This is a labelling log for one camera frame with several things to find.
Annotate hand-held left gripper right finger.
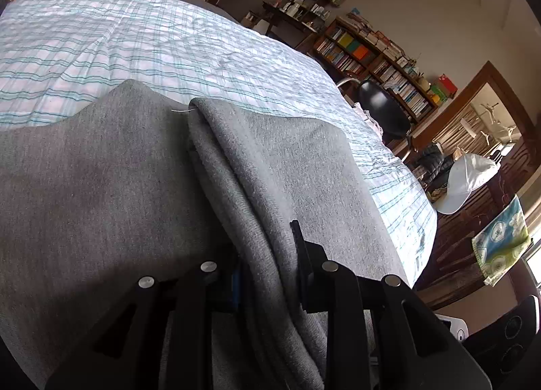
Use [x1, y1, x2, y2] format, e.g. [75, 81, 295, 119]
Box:
[289, 220, 493, 390]

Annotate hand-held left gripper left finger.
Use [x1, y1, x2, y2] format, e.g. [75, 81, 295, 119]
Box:
[44, 261, 243, 390]

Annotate grey sweat pants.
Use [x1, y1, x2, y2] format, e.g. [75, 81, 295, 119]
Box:
[0, 79, 410, 390]

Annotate white device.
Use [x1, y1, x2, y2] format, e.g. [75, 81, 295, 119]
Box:
[435, 317, 469, 342]

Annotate blue green patterned towel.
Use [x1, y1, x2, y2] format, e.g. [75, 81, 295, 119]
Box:
[471, 194, 532, 287]

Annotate dark wooden bench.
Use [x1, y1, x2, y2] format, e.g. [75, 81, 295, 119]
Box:
[412, 179, 533, 310]

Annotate white cap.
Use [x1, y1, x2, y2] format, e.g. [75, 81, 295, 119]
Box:
[435, 153, 499, 215]

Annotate dark jacket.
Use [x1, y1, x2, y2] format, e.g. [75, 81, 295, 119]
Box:
[418, 142, 455, 188]

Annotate white cloth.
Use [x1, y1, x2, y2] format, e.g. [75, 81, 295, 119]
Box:
[353, 102, 383, 137]

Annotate black chair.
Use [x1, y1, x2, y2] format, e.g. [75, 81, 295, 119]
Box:
[336, 77, 413, 162]

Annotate wooden bookshelf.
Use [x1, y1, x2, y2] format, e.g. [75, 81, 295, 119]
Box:
[310, 18, 459, 124]

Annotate red box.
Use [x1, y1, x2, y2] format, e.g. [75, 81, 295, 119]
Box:
[437, 74, 458, 97]

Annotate bed with plaid sheet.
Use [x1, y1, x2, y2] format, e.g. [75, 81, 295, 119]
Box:
[0, 0, 438, 289]

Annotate stack of books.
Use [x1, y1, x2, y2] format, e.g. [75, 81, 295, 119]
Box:
[347, 9, 406, 59]

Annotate wooden desk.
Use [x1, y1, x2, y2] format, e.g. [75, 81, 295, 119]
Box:
[243, 1, 326, 48]

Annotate wooden desk shelf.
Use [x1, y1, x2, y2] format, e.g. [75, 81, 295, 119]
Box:
[279, 0, 347, 33]

